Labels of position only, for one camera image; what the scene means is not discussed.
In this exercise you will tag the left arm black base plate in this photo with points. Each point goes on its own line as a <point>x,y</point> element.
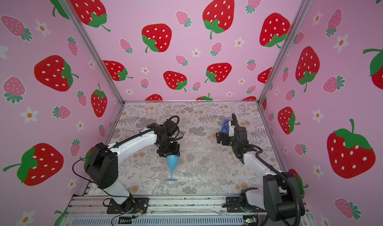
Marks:
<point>129,206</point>

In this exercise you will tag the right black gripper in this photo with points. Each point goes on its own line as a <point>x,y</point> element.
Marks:
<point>223,137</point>

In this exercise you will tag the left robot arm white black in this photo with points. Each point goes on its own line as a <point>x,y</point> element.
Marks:
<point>102,165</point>

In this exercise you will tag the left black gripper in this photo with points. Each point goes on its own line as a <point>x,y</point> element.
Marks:
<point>175,150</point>

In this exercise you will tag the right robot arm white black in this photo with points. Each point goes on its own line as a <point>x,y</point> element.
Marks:
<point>279,196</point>

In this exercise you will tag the clear bubble wrap sheet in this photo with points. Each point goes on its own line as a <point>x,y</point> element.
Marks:
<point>202,163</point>

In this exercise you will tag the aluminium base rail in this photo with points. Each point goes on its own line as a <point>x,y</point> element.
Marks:
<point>163,205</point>

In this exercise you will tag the blue plastic wine glass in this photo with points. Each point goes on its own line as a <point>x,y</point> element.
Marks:
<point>172,161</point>

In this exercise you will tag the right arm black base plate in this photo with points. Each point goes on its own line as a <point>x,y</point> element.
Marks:
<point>235,205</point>

